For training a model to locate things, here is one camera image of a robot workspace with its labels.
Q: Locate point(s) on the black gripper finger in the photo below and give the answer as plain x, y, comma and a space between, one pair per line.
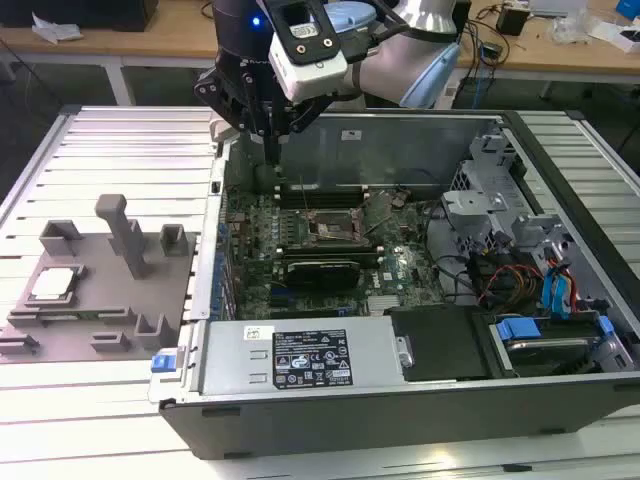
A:
310, 112
225, 95

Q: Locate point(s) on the thin metal locking lever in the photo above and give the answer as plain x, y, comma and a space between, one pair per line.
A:
303, 192

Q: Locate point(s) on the silver CPU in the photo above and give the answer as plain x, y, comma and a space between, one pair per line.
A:
52, 285

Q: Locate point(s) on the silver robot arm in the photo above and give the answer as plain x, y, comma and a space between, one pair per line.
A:
395, 70

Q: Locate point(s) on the CPU socket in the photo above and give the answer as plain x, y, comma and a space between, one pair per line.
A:
330, 225

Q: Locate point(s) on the long wooden desk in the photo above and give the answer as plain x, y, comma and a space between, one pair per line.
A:
150, 42

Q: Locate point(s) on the round coin battery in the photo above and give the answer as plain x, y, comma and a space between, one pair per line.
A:
398, 200

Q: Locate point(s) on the black graphics card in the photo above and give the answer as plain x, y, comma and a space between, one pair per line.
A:
325, 275

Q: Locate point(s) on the large black box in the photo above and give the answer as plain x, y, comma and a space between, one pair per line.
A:
75, 12

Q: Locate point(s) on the green motherboard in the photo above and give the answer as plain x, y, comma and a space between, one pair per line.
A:
400, 260

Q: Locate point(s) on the crumpled white paper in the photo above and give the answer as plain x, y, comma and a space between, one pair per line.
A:
55, 30

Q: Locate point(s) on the grey metal drive cage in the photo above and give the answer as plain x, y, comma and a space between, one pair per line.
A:
475, 200

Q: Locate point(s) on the small black device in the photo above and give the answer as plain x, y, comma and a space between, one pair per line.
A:
492, 52

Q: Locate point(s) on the small silver heatsink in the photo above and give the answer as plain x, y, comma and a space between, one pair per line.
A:
384, 304

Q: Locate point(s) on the small black cube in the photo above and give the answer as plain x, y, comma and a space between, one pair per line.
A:
511, 21

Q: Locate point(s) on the grey parts rack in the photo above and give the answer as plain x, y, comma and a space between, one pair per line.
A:
100, 295

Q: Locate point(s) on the grey power supply unit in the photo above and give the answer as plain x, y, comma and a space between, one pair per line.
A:
240, 360

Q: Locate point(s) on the green RAM stick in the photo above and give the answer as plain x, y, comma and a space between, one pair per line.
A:
87, 315

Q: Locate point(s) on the flat grey device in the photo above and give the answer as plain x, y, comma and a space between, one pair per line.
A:
555, 5

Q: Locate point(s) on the blue case latch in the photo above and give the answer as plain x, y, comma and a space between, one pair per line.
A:
162, 361

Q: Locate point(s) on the clear plastic bag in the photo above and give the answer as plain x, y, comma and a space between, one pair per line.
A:
570, 27

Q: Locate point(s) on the open black PC case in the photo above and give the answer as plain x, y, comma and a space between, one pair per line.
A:
350, 425

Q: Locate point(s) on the flat white box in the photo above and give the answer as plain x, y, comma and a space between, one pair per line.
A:
617, 37

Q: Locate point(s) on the hard disk in blue carrier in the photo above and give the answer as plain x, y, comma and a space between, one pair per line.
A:
545, 350

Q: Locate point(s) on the blue box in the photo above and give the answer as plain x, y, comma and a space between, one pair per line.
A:
629, 9

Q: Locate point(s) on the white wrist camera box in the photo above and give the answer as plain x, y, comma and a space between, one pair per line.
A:
310, 75

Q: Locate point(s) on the black plastic air duct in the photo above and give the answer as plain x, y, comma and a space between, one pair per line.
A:
440, 345

